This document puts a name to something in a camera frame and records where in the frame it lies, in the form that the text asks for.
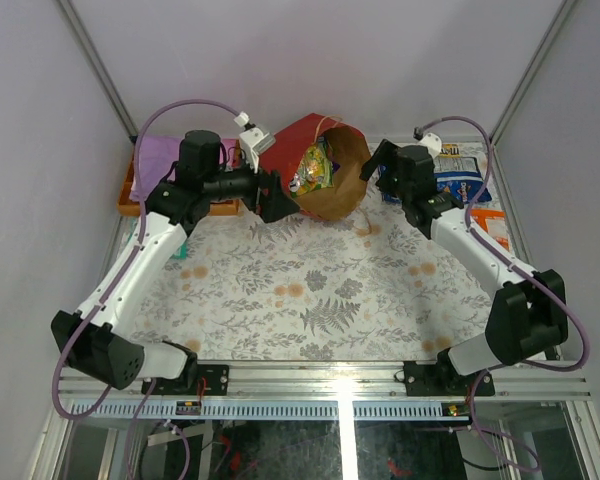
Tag red brown paper bag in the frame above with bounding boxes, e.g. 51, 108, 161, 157
260, 113, 371, 221

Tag yellow M&M candy packet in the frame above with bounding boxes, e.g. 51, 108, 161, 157
440, 143, 461, 157

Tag blue Doritos chip bag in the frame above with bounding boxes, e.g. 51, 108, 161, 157
376, 156, 492, 205

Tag orange snack packet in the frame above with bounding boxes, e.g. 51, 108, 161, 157
471, 208, 510, 251

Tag teal red snack packet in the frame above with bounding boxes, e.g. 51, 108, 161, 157
171, 242, 187, 260

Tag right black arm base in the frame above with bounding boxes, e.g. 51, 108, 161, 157
394, 348, 495, 397

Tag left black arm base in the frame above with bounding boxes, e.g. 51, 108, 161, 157
138, 341, 230, 397

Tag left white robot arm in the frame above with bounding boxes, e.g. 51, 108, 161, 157
51, 126, 299, 395

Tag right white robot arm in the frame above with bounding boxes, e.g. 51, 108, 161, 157
360, 139, 568, 395

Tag purple Frozen fabric cloth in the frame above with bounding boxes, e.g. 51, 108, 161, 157
129, 135, 239, 202

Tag green yellow snack packet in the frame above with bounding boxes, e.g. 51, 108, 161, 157
289, 136, 340, 197

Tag orange plastic tray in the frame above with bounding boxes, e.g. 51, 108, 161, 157
117, 145, 241, 217

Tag floral patterned table mat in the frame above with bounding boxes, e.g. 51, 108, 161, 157
123, 186, 491, 361

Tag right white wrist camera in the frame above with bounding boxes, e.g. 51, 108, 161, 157
413, 127, 442, 158

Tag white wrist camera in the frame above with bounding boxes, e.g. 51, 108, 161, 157
234, 111, 275, 173
413, 127, 442, 158

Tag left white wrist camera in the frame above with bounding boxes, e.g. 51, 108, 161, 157
234, 111, 275, 173

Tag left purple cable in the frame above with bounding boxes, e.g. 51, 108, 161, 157
50, 98, 246, 480

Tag aluminium front rail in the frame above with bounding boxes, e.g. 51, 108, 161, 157
54, 357, 593, 400

